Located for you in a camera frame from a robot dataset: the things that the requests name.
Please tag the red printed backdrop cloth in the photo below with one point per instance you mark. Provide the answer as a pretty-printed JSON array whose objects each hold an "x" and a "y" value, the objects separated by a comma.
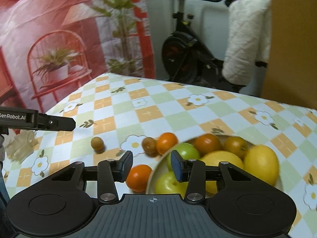
[{"x": 49, "y": 17}]

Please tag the small brown kiwi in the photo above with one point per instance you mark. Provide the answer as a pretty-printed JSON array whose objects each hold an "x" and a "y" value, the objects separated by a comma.
[
  {"x": 97, "y": 144},
  {"x": 149, "y": 146}
]

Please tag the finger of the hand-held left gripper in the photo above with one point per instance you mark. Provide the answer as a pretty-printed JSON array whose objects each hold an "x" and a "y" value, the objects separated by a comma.
[{"x": 57, "y": 122}]

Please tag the wooden board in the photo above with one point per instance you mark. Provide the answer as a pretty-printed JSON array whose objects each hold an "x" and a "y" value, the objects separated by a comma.
[{"x": 292, "y": 54}]

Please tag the black exercise bike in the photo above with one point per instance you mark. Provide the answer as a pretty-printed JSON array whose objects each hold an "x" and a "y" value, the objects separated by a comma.
[{"x": 178, "y": 52}]

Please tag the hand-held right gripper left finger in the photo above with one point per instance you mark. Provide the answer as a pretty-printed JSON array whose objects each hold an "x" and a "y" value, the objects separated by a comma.
[{"x": 126, "y": 164}]

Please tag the green apple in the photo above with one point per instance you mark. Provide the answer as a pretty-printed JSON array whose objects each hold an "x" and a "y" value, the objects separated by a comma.
[{"x": 188, "y": 151}]

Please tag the small bright orange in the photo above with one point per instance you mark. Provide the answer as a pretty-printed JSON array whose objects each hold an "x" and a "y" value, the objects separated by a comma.
[
  {"x": 138, "y": 178},
  {"x": 167, "y": 142}
]

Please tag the yellow-green apple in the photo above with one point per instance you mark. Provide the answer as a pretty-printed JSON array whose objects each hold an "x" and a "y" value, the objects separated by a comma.
[{"x": 166, "y": 183}]

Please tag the white quilted jacket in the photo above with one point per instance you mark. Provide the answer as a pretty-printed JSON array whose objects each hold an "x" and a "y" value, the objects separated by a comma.
[{"x": 245, "y": 42}]

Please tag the dark orange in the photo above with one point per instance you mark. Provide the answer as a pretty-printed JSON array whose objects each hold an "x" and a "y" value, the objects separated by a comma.
[{"x": 208, "y": 143}]

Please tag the beige plate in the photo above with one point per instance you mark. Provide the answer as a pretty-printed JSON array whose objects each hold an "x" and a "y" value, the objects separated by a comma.
[{"x": 151, "y": 178}]

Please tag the yellowish orange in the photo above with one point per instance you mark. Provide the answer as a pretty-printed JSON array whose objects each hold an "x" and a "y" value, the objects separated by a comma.
[{"x": 235, "y": 145}]

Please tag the yellow lemon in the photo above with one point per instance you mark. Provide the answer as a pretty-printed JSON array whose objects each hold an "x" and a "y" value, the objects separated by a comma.
[
  {"x": 223, "y": 160},
  {"x": 261, "y": 163}
]

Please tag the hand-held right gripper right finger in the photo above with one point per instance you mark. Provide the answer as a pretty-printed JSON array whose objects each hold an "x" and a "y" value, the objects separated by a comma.
[{"x": 177, "y": 167}]

